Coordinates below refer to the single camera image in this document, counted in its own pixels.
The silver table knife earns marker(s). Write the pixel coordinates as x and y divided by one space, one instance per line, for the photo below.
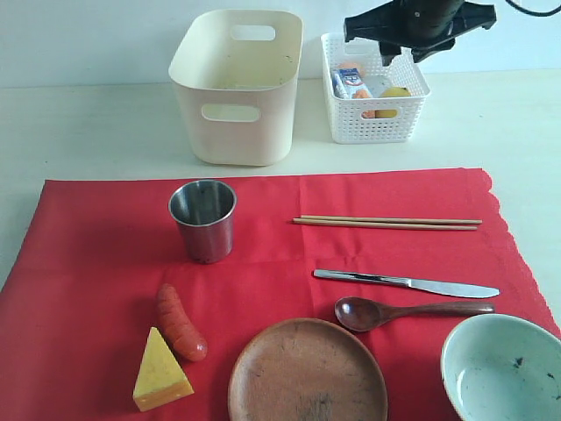
435 287

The fried chicken nugget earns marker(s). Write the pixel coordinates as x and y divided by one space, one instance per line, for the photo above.
364 93

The stainless steel cup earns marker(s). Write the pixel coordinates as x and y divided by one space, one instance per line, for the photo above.
204 213

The brown wooden plate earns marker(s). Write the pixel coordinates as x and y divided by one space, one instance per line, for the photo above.
306 369

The cream plastic bin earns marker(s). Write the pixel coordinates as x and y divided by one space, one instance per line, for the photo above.
235 77

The pale green ceramic bowl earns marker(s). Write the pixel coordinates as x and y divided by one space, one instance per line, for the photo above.
500 367

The yellow lemon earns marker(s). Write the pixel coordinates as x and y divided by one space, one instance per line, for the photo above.
389 93

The blue white milk carton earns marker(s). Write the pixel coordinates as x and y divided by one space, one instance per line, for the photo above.
345 81

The red sausage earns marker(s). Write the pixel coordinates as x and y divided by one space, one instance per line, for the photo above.
176 326

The yellow cheese wedge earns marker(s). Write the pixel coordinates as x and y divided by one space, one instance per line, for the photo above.
160 378

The red table cloth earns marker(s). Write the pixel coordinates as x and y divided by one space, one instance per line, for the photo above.
80 300

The dark wooden spoon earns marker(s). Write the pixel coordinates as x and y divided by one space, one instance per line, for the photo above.
359 314

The white perforated plastic basket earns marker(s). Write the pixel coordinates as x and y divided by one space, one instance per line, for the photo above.
346 124

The brown egg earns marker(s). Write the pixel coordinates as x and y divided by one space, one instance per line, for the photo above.
350 65

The lower wooden chopstick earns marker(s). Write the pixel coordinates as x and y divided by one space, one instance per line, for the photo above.
396 226

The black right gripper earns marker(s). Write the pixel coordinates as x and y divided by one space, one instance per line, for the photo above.
423 27

